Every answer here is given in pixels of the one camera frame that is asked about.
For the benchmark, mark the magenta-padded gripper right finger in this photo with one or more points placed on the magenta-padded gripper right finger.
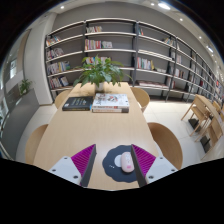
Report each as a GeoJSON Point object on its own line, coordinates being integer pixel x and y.
{"type": "Point", "coordinates": [156, 168]}

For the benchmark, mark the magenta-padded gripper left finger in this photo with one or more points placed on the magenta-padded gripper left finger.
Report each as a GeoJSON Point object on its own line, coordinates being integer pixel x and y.
{"type": "Point", "coordinates": [68, 168]}

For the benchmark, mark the pink computer mouse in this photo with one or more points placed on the pink computer mouse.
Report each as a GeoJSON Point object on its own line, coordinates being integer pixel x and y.
{"type": "Point", "coordinates": [127, 162]}

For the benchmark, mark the dark cloud-shaped mouse pad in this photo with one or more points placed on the dark cloud-shaped mouse pad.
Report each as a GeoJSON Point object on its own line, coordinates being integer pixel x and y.
{"type": "Point", "coordinates": [111, 165]}

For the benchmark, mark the black book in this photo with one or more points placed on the black book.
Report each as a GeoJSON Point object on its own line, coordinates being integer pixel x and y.
{"type": "Point", "coordinates": [77, 103]}

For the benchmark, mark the light wooden chairs group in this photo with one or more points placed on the light wooden chairs group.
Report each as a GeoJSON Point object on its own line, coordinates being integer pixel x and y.
{"type": "Point", "coordinates": [203, 115]}

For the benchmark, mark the book with red-lettered spine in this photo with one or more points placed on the book with red-lettered spine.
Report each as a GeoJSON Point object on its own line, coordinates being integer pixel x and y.
{"type": "Point", "coordinates": [110, 110]}

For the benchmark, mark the white illustrated book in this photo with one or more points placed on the white illustrated book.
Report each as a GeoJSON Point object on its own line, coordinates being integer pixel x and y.
{"type": "Point", "coordinates": [110, 100]}

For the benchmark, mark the small green floor plant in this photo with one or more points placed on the small green floor plant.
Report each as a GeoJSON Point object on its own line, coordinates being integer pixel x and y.
{"type": "Point", "coordinates": [25, 86]}

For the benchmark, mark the green potted plant, white pot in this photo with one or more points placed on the green potted plant, white pot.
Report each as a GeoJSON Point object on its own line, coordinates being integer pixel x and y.
{"type": "Point", "coordinates": [98, 71]}

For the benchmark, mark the grey bookshelf unit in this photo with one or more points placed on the grey bookshelf unit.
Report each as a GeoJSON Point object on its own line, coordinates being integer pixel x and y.
{"type": "Point", "coordinates": [110, 41]}

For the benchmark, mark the ceiling lights group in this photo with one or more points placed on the ceiling lights group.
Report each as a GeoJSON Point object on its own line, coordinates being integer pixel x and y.
{"type": "Point", "coordinates": [164, 5]}

